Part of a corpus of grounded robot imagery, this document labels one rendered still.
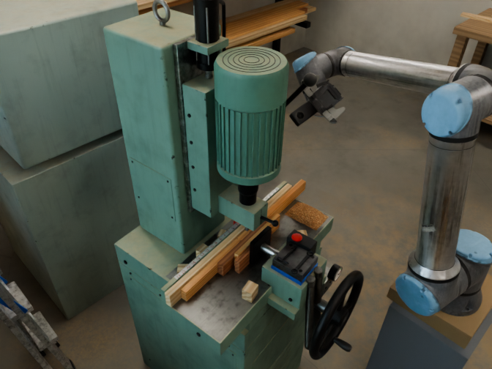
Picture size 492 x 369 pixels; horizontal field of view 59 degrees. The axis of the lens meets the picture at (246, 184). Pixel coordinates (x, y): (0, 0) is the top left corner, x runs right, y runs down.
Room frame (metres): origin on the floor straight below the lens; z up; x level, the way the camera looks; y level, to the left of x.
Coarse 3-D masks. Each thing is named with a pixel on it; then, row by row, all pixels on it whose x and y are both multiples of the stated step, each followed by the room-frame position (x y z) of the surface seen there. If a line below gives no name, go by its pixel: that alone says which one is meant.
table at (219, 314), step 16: (288, 208) 1.12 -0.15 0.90; (288, 224) 1.04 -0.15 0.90; (272, 240) 0.97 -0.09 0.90; (320, 240) 1.02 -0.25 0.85; (240, 272) 0.83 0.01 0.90; (256, 272) 0.83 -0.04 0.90; (208, 288) 0.77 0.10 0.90; (224, 288) 0.77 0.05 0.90; (240, 288) 0.77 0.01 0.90; (176, 304) 0.72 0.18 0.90; (192, 304) 0.72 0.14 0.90; (208, 304) 0.72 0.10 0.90; (224, 304) 0.72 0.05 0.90; (240, 304) 0.72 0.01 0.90; (256, 304) 0.73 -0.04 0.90; (272, 304) 0.76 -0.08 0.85; (288, 304) 0.75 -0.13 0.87; (304, 304) 0.75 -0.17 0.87; (176, 320) 0.70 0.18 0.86; (192, 320) 0.67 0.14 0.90; (208, 320) 0.67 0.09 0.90; (224, 320) 0.67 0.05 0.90; (240, 320) 0.67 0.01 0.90; (208, 336) 0.63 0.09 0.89; (224, 336) 0.62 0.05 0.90
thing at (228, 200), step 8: (232, 184) 1.04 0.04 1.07; (224, 192) 1.00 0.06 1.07; (232, 192) 1.00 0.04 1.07; (224, 200) 0.97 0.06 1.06; (232, 200) 0.96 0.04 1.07; (256, 200) 0.97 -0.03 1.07; (224, 208) 0.97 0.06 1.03; (232, 208) 0.95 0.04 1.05; (240, 208) 0.93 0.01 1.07; (248, 208) 0.93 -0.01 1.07; (256, 208) 0.93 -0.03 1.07; (264, 208) 0.94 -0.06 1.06; (232, 216) 0.95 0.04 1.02; (240, 216) 0.93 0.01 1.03; (248, 216) 0.92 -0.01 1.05; (256, 216) 0.91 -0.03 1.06; (264, 216) 0.95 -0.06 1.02; (248, 224) 0.91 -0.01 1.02; (256, 224) 0.91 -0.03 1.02
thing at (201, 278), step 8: (296, 184) 1.20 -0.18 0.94; (304, 184) 1.22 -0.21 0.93; (288, 192) 1.16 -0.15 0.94; (296, 192) 1.17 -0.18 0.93; (280, 200) 1.12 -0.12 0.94; (288, 200) 1.14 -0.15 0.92; (272, 208) 1.08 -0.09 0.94; (280, 208) 1.10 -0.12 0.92; (272, 216) 1.06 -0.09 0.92; (232, 248) 0.89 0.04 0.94; (208, 264) 0.83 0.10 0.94; (216, 264) 0.83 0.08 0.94; (200, 272) 0.80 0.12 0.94; (208, 272) 0.80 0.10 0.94; (216, 272) 0.83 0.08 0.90; (192, 280) 0.77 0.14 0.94; (200, 280) 0.77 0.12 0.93; (208, 280) 0.80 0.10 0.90; (184, 288) 0.74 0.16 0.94; (192, 288) 0.75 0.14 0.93; (200, 288) 0.77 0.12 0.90; (184, 296) 0.73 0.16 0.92; (192, 296) 0.74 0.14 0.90
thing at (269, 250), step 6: (264, 228) 0.92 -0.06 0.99; (270, 228) 0.92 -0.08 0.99; (258, 234) 0.90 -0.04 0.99; (264, 234) 0.90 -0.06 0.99; (270, 234) 0.93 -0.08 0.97; (252, 240) 0.87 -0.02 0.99; (258, 240) 0.88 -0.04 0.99; (264, 240) 0.90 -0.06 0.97; (270, 240) 0.93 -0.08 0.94; (252, 246) 0.86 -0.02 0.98; (258, 246) 0.88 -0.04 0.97; (264, 246) 0.88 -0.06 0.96; (270, 246) 0.89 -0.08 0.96; (252, 252) 0.86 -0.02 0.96; (258, 252) 0.88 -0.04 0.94; (264, 252) 0.87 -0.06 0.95; (270, 252) 0.86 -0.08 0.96; (276, 252) 0.86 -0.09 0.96; (252, 258) 0.86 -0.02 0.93; (258, 258) 0.88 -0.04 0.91
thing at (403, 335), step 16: (384, 320) 0.98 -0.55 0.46; (400, 320) 0.94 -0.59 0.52; (416, 320) 0.92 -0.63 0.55; (384, 336) 0.96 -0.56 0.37; (400, 336) 0.93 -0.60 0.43; (416, 336) 0.89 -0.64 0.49; (432, 336) 0.86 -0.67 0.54; (480, 336) 0.86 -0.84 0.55; (384, 352) 0.95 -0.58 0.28; (400, 352) 0.91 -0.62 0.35; (416, 352) 0.88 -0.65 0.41; (432, 352) 0.84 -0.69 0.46; (448, 352) 0.81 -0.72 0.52; (464, 352) 0.80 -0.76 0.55; (368, 368) 0.97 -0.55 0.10; (384, 368) 0.93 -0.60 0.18; (400, 368) 0.89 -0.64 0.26; (416, 368) 0.86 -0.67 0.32; (432, 368) 0.83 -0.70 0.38; (448, 368) 0.80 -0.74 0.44
